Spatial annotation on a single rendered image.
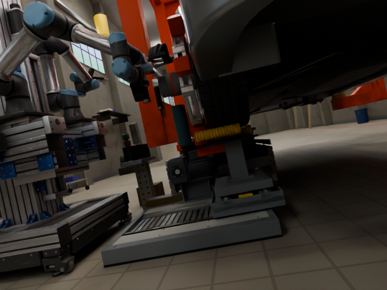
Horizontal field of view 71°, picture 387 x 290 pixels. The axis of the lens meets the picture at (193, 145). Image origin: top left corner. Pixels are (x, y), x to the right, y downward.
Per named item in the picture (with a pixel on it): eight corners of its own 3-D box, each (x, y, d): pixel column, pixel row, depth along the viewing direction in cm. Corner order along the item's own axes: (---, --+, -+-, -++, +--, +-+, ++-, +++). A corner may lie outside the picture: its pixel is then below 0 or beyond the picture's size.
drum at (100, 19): (101, 40, 965) (97, 21, 965) (113, 37, 959) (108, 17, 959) (94, 35, 920) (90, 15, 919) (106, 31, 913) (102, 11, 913)
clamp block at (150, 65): (153, 70, 143) (151, 60, 143) (137, 74, 144) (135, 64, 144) (155, 72, 148) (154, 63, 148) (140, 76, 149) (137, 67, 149)
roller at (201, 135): (246, 132, 143) (243, 121, 143) (192, 143, 146) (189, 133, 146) (245, 132, 149) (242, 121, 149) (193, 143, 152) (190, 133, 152)
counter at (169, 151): (193, 155, 1159) (189, 137, 1159) (184, 160, 928) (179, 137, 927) (176, 159, 1169) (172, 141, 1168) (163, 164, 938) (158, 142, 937)
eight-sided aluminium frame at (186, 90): (201, 121, 133) (177, 13, 133) (188, 124, 134) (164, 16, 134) (207, 126, 187) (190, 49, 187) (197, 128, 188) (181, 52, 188)
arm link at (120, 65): (125, 53, 110) (130, 73, 110) (134, 61, 121) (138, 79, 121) (107, 57, 111) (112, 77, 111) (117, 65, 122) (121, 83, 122)
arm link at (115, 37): (117, 42, 124) (121, 65, 124) (103, 34, 113) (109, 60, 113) (132, 37, 122) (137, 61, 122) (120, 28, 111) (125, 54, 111)
